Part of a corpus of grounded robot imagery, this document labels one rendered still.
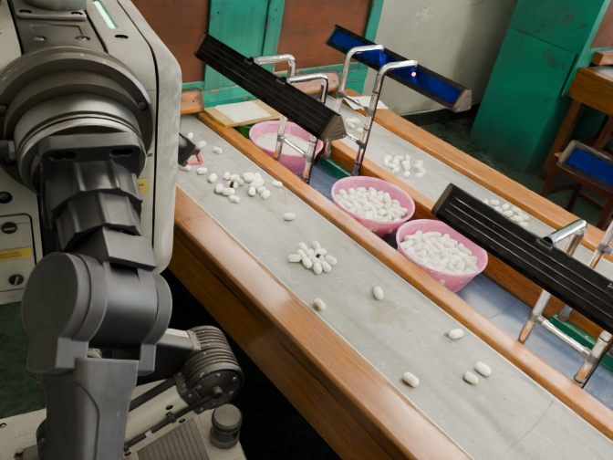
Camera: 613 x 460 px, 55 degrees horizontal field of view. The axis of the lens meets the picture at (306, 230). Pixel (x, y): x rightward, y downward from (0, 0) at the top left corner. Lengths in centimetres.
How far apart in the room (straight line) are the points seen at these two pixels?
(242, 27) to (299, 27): 28
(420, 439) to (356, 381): 17
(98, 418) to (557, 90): 385
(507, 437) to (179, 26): 156
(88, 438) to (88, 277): 13
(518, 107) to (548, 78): 28
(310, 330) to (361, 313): 17
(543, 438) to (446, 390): 21
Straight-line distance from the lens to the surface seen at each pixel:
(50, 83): 61
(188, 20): 210
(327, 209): 175
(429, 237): 181
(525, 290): 179
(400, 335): 143
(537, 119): 424
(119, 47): 69
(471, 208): 127
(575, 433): 142
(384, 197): 193
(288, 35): 238
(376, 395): 125
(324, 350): 130
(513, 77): 432
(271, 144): 212
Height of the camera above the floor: 168
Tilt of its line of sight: 34 degrees down
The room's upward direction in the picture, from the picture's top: 12 degrees clockwise
